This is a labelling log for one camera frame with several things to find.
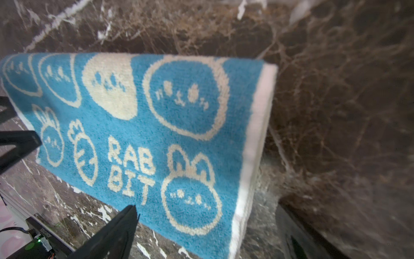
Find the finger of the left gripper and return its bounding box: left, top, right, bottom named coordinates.
left=0, top=97, right=17, bottom=124
left=1, top=131, right=42, bottom=174

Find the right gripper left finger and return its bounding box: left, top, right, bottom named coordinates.
left=68, top=205, right=140, bottom=259

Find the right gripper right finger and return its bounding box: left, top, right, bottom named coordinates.
left=276, top=203, right=348, bottom=259

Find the blue bunny print towel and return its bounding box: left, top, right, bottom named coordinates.
left=1, top=53, right=278, bottom=259

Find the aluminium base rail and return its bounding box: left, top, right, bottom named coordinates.
left=1, top=191, right=74, bottom=259

